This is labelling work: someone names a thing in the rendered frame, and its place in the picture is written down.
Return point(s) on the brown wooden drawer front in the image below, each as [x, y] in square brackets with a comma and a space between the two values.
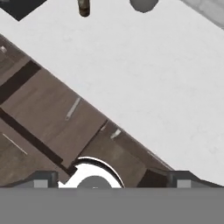
[10, 64]
[43, 110]

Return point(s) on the brown wooden cupboard door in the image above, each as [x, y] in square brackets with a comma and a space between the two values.
[17, 163]
[116, 157]

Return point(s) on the brown bottle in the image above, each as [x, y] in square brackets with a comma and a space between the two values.
[84, 7]

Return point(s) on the grey round thing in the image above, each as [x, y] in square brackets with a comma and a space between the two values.
[143, 5]

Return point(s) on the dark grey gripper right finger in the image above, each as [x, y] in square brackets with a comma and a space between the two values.
[182, 178]

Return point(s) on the white round thing black rim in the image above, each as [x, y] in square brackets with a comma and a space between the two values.
[93, 173]

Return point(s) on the black hob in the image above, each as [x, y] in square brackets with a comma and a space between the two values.
[20, 7]

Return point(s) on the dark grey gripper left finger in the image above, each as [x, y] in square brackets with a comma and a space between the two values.
[43, 178]

